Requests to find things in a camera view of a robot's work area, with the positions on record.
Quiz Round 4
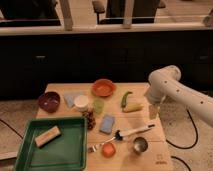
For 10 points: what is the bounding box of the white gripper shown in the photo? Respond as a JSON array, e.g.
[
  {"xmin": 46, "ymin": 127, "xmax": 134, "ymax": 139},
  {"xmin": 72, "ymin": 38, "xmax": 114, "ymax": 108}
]
[{"xmin": 145, "ymin": 86, "xmax": 166, "ymax": 120}]

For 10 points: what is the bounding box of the yellow banana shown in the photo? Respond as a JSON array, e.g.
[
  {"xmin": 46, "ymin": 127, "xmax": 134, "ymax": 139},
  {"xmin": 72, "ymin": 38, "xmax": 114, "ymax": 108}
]
[{"xmin": 123, "ymin": 103, "xmax": 143, "ymax": 113}]

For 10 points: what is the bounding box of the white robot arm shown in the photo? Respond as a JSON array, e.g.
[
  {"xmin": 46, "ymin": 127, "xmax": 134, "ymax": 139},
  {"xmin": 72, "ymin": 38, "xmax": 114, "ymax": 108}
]
[{"xmin": 146, "ymin": 65, "xmax": 213, "ymax": 127}]

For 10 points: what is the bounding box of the steel cup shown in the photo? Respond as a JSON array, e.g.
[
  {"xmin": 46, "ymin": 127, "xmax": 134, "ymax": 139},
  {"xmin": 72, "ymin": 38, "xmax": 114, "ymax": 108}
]
[{"xmin": 133, "ymin": 137, "xmax": 148, "ymax": 154}]

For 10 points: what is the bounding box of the green plastic cup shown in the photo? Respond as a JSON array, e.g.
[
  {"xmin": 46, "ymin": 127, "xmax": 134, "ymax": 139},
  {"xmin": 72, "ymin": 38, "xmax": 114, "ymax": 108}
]
[{"xmin": 93, "ymin": 98, "xmax": 104, "ymax": 114}]

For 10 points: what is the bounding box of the white paper cup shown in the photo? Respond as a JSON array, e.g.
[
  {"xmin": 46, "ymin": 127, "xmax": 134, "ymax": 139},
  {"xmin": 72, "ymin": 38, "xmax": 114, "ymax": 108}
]
[{"xmin": 74, "ymin": 95, "xmax": 89, "ymax": 112}]

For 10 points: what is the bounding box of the green chili pepper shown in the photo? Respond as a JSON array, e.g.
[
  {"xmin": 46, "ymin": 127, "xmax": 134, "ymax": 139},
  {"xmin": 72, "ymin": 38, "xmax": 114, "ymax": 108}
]
[{"xmin": 121, "ymin": 91, "xmax": 133, "ymax": 108}]

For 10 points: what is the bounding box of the blue sponge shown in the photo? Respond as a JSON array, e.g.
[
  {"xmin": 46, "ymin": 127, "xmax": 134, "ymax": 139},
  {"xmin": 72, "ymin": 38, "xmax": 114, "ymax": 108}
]
[{"xmin": 99, "ymin": 115, "xmax": 115, "ymax": 134}]

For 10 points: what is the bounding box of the orange bowl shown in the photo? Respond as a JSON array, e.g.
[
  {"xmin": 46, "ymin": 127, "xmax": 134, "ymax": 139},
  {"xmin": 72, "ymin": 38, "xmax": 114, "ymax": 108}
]
[{"xmin": 91, "ymin": 79, "xmax": 116, "ymax": 97}]

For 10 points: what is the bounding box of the orange fruit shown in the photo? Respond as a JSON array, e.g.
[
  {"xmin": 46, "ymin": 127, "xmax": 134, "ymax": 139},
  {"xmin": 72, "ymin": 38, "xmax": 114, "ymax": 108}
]
[{"xmin": 101, "ymin": 143, "xmax": 116, "ymax": 158}]

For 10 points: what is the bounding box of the bunch of dark grapes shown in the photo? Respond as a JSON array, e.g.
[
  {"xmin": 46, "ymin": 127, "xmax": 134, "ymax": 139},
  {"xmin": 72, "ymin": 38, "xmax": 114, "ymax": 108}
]
[{"xmin": 83, "ymin": 109, "xmax": 96, "ymax": 130}]

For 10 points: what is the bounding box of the metal fork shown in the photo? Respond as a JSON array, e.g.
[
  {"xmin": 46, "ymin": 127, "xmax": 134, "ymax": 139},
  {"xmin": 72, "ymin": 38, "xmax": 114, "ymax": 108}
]
[{"xmin": 87, "ymin": 137, "xmax": 115, "ymax": 153}]

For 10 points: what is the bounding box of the light blue cloth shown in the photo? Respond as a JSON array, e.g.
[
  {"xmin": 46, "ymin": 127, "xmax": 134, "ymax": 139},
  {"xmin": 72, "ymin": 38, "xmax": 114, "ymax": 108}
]
[{"xmin": 64, "ymin": 92, "xmax": 82, "ymax": 108}]

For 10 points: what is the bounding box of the black office chair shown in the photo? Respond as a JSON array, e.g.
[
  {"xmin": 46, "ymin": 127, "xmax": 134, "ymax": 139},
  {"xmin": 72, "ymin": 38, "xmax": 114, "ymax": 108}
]
[{"xmin": 92, "ymin": 0, "xmax": 166, "ymax": 25}]

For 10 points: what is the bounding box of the dark red bowl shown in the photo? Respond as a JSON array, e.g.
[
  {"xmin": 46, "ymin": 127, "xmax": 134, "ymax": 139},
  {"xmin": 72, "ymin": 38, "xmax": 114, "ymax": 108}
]
[{"xmin": 38, "ymin": 92, "xmax": 60, "ymax": 113}]

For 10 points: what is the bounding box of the green plastic tray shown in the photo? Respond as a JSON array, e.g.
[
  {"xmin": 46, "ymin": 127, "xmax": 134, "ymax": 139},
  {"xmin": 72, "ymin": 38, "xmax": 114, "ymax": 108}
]
[{"xmin": 13, "ymin": 117, "xmax": 87, "ymax": 171}]

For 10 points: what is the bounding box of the wooden block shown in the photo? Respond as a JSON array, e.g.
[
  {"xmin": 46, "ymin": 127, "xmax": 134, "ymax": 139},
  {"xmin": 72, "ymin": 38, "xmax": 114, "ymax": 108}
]
[{"xmin": 35, "ymin": 126, "xmax": 61, "ymax": 148}]

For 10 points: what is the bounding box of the white handled brush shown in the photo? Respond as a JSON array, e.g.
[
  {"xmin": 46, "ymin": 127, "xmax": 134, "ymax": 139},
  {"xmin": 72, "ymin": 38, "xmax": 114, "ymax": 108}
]
[{"xmin": 115, "ymin": 124, "xmax": 155, "ymax": 141}]

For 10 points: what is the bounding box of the black cable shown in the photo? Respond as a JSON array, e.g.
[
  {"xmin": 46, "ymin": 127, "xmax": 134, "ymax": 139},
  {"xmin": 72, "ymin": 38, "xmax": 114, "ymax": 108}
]
[
  {"xmin": 165, "ymin": 109, "xmax": 200, "ymax": 171},
  {"xmin": 0, "ymin": 118, "xmax": 24, "ymax": 140}
]

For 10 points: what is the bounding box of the black cable left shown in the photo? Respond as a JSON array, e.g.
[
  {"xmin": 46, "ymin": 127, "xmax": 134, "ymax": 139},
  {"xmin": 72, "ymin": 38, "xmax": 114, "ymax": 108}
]
[{"xmin": 0, "ymin": 118, "xmax": 24, "ymax": 140}]

